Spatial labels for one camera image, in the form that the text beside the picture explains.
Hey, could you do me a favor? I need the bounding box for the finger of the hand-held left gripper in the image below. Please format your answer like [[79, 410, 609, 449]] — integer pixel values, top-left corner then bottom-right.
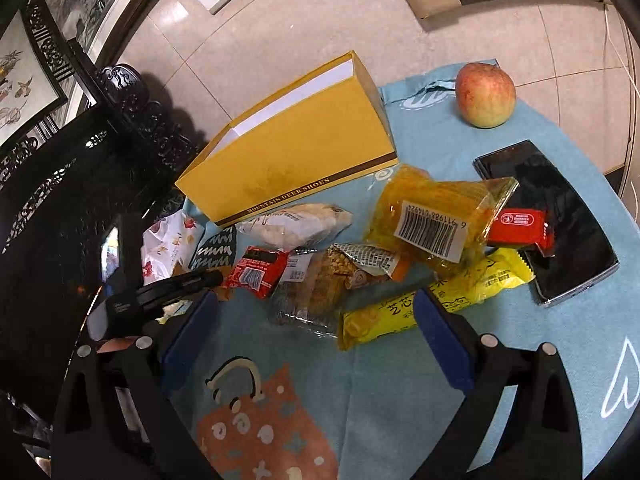
[[136, 268, 225, 307]]

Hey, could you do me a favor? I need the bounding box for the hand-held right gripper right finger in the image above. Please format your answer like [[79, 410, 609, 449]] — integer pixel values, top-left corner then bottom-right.
[[412, 287, 586, 480]]

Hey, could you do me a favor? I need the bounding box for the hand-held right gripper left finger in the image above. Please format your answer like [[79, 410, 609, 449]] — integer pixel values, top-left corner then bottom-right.
[[52, 289, 220, 480]]

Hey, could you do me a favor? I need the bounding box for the yellow snack packet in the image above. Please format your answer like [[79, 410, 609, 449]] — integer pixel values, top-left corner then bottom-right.
[[336, 247, 535, 352]]

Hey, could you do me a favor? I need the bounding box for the red snack packet with barcode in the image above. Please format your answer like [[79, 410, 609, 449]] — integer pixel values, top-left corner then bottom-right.
[[222, 246, 290, 301]]

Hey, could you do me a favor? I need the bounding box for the yellow cardboard box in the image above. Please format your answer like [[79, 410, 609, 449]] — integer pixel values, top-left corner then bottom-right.
[[175, 50, 399, 228]]

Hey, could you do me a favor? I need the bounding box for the white packet with red print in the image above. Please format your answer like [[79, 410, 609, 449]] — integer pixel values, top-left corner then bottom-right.
[[141, 210, 205, 282]]

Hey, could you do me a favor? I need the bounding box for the teal printed tablecloth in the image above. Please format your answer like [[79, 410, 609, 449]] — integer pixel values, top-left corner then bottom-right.
[[165, 62, 640, 480]]

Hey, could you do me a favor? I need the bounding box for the silver packet with orange end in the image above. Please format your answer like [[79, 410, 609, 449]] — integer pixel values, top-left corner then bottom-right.
[[327, 242, 412, 292]]

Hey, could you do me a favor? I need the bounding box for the dark carved wooden furniture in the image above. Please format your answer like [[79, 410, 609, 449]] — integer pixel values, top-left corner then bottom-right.
[[0, 0, 211, 411]]

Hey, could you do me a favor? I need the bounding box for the clear packet of white pieces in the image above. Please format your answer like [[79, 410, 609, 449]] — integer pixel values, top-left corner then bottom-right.
[[235, 203, 354, 251]]

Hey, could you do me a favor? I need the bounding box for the clear packet of brown pastry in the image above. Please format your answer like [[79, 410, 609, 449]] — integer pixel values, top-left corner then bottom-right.
[[267, 247, 352, 339]]

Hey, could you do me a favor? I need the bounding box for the orange clear packet with barcode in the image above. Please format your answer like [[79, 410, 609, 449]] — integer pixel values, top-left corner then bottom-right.
[[365, 165, 520, 273]]

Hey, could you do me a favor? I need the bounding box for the small red packet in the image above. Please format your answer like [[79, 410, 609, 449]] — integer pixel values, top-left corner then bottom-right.
[[487, 208, 556, 257]]

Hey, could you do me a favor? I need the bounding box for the black smartphone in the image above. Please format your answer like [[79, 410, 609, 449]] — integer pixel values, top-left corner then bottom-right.
[[472, 140, 620, 307]]

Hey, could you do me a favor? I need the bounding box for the framed bird and flower picture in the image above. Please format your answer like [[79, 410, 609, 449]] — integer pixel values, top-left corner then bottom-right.
[[0, 10, 68, 146]]

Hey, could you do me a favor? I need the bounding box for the red-yellow apple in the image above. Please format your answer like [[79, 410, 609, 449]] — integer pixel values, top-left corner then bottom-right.
[[455, 61, 517, 129]]

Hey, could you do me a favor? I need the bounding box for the white cable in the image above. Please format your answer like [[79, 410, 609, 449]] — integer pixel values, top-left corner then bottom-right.
[[600, 2, 636, 146]]

